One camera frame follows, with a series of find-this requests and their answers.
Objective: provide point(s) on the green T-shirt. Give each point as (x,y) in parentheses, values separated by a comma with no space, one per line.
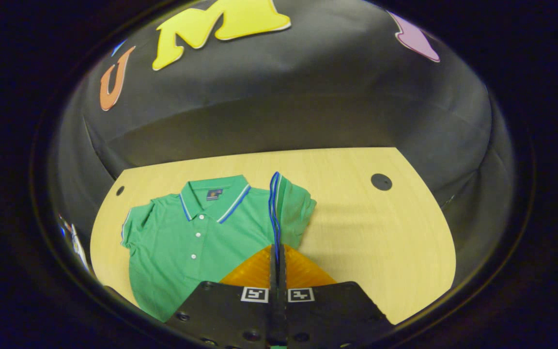
(187,261)

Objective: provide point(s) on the black backdrop cloth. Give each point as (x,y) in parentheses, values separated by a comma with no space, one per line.
(308,97)

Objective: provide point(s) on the bright coloured strip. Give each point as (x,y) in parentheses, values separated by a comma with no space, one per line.
(78,247)

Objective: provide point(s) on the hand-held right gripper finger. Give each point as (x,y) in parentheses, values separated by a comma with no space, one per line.
(274,310)
(283,310)

